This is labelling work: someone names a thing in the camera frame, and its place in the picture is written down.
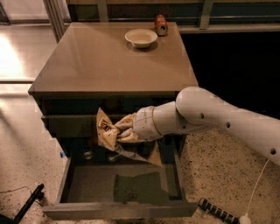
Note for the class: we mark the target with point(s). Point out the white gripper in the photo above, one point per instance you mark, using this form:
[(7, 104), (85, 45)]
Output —
[(144, 122)]

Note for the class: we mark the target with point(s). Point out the brown chip bag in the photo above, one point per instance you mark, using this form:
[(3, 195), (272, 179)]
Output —
[(107, 133)]

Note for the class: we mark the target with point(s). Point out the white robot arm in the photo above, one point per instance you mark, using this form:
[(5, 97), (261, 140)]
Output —
[(196, 109)]

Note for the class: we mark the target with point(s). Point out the open grey middle drawer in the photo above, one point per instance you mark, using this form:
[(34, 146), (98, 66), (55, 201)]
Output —
[(124, 190)]

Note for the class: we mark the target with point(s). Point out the grey drawer cabinet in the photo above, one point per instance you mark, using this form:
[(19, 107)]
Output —
[(94, 67)]

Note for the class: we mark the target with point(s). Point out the grey top drawer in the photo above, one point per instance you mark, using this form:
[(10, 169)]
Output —
[(70, 125)]

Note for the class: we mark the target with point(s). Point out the small silver can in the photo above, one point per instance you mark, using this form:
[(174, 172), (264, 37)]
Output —
[(88, 155)]

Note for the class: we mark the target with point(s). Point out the white bowl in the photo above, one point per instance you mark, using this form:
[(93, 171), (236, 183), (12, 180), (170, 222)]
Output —
[(141, 38)]

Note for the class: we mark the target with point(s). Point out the orange soda can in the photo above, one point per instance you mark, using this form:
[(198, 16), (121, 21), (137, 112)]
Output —
[(160, 25)]

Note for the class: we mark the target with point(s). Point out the black power strip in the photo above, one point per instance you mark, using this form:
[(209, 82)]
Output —
[(217, 212)]

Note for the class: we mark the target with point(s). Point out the black stand leg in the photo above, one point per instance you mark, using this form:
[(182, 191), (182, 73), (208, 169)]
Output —
[(37, 194)]

